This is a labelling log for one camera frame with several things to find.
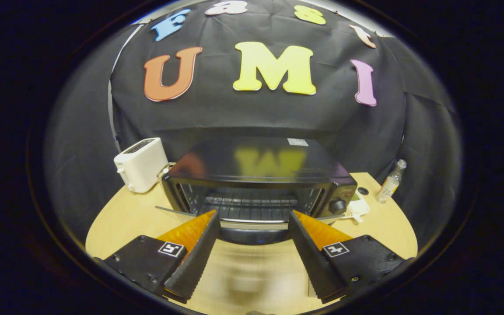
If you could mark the small clear bottle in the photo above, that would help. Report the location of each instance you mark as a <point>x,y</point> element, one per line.
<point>390,186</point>

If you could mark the black toaster oven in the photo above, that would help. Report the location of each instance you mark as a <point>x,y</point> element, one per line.
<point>256,162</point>

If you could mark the small black bottle cap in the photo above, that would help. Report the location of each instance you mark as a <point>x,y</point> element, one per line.
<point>362,190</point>

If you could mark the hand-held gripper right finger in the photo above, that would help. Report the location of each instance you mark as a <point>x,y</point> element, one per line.
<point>311,258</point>

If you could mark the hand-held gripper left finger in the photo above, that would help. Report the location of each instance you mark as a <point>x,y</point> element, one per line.
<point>195,262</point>

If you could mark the black backdrop cloth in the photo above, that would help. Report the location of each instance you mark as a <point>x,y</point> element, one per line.
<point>234,113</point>

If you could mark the white bread toaster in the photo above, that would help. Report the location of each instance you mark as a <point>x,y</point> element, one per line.
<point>142,164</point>

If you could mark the white divided dish with grains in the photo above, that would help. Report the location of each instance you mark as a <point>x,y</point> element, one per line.
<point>359,208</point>

